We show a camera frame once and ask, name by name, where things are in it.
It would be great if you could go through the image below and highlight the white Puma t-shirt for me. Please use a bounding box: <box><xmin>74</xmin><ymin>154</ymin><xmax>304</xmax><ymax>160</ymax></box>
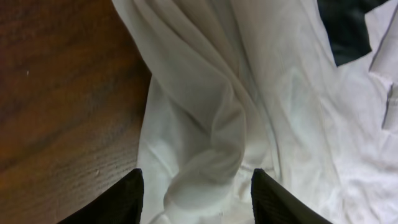
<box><xmin>114</xmin><ymin>0</ymin><xmax>397</xmax><ymax>223</ymax></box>

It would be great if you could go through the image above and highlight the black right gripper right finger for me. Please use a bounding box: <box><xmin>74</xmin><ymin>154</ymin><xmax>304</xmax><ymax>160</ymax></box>
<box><xmin>251</xmin><ymin>169</ymin><xmax>331</xmax><ymax>224</ymax></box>

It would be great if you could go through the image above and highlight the folded black garment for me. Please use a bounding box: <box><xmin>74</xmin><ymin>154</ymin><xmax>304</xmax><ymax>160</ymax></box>
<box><xmin>317</xmin><ymin>0</ymin><xmax>387</xmax><ymax>67</ymax></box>

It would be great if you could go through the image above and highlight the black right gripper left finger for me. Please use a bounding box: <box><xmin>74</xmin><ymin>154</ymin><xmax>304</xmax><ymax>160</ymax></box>
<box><xmin>59</xmin><ymin>169</ymin><xmax>144</xmax><ymax>224</ymax></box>

